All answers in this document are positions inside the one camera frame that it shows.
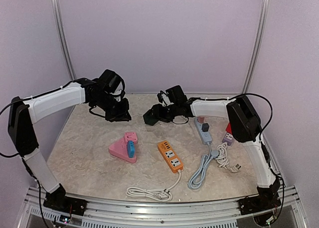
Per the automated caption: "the red cube socket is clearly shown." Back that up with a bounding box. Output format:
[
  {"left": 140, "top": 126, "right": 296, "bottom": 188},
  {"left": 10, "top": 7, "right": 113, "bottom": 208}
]
[{"left": 225, "top": 123, "right": 232, "bottom": 134}]

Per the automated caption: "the pink charger plug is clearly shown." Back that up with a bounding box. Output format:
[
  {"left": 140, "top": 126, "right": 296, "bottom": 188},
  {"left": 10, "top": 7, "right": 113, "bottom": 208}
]
[{"left": 197, "top": 116, "right": 205, "bottom": 123}]

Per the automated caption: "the purple power strip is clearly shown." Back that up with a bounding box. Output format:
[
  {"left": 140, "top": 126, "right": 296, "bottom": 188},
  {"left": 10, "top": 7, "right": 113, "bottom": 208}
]
[{"left": 222, "top": 132, "right": 235, "bottom": 146}]

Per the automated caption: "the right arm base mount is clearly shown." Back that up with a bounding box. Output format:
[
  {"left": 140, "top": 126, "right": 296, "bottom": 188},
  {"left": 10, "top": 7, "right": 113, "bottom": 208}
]
[{"left": 238, "top": 184, "right": 281, "bottom": 215}]

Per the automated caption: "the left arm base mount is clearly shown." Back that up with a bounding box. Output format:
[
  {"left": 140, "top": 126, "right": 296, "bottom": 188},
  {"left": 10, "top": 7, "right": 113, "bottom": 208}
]
[{"left": 43, "top": 186, "right": 87, "bottom": 216}]

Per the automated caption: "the pink triangular socket base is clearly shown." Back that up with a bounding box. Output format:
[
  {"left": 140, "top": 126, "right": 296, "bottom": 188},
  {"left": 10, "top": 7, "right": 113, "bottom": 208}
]
[{"left": 108, "top": 137, "right": 137, "bottom": 163}]

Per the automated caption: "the aluminium corner post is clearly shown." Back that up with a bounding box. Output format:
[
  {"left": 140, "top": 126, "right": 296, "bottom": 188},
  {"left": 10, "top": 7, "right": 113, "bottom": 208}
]
[
  {"left": 241, "top": 0, "right": 270, "bottom": 93},
  {"left": 51, "top": 0, "right": 76, "bottom": 80}
]

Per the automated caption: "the right aluminium corner post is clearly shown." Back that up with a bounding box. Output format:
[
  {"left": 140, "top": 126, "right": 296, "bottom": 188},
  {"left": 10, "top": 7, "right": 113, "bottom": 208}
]
[{"left": 241, "top": 0, "right": 270, "bottom": 93}]

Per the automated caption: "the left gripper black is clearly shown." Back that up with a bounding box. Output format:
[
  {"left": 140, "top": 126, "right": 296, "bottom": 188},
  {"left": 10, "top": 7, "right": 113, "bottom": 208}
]
[{"left": 93, "top": 93, "right": 132, "bottom": 122}]

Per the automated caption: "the white cable of purple strip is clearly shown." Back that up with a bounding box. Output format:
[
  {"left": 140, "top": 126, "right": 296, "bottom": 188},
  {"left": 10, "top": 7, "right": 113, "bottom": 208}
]
[{"left": 215, "top": 142, "right": 242, "bottom": 175}]

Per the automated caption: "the aluminium front rail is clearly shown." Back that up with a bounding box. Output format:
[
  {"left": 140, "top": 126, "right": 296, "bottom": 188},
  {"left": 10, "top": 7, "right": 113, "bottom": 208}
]
[{"left": 17, "top": 186, "right": 309, "bottom": 228}]

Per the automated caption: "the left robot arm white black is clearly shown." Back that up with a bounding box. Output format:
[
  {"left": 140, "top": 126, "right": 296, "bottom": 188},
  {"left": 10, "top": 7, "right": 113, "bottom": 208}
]
[{"left": 7, "top": 69, "right": 132, "bottom": 211}]

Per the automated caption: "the blue plug adapter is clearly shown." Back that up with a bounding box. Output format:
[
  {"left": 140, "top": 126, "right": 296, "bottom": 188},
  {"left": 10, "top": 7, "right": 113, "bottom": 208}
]
[{"left": 127, "top": 140, "right": 136, "bottom": 158}]

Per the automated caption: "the pink square plug adapter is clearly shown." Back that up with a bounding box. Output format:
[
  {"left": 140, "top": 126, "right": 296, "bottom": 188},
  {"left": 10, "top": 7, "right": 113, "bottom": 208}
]
[{"left": 124, "top": 132, "right": 138, "bottom": 144}]

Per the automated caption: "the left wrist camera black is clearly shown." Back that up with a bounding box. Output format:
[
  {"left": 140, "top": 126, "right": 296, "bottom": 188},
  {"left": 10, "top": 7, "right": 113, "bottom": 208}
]
[{"left": 96, "top": 69, "right": 125, "bottom": 98}]

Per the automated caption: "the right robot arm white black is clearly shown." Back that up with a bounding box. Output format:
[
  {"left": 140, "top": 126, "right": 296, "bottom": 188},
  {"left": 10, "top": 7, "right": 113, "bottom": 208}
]
[{"left": 143, "top": 94, "right": 280, "bottom": 210}]

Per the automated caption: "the light blue power strip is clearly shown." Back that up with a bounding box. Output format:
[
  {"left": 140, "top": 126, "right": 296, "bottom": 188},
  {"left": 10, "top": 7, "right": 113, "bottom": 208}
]
[{"left": 194, "top": 117, "right": 212, "bottom": 145}]

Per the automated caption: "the white cable of orange strip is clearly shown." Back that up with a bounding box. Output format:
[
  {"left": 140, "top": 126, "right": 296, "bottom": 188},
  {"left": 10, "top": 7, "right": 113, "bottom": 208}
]
[{"left": 126, "top": 171, "right": 182, "bottom": 202}]

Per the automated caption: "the orange power strip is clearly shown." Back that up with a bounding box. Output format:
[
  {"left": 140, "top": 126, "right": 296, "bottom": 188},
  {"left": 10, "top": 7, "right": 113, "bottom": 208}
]
[{"left": 157, "top": 140, "right": 183, "bottom": 173}]

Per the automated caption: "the light blue cable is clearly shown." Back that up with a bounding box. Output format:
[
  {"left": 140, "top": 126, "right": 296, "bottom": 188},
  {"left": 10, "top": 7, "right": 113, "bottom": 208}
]
[{"left": 187, "top": 143, "right": 219, "bottom": 190}]

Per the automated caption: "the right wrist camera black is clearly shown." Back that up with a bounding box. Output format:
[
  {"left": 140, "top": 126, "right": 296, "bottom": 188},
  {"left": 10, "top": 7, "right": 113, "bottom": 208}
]
[{"left": 157, "top": 85, "right": 187, "bottom": 107}]

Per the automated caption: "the left aluminium corner post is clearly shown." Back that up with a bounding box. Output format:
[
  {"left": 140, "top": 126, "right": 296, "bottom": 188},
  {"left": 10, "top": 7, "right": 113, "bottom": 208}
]
[{"left": 51, "top": 0, "right": 76, "bottom": 80}]

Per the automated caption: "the dark grey charger plug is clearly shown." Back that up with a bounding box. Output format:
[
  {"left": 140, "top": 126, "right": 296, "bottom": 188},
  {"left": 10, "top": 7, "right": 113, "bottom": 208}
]
[{"left": 201, "top": 123, "right": 209, "bottom": 132}]

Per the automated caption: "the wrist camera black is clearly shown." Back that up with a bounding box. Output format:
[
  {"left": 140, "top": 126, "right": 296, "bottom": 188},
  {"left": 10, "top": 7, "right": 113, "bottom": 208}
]
[
  {"left": 157, "top": 85, "right": 187, "bottom": 107},
  {"left": 96, "top": 69, "right": 125, "bottom": 98}
]

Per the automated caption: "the dark green cube socket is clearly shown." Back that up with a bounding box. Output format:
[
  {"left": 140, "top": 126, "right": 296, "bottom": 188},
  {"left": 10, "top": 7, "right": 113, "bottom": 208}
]
[{"left": 143, "top": 108, "right": 159, "bottom": 126}]

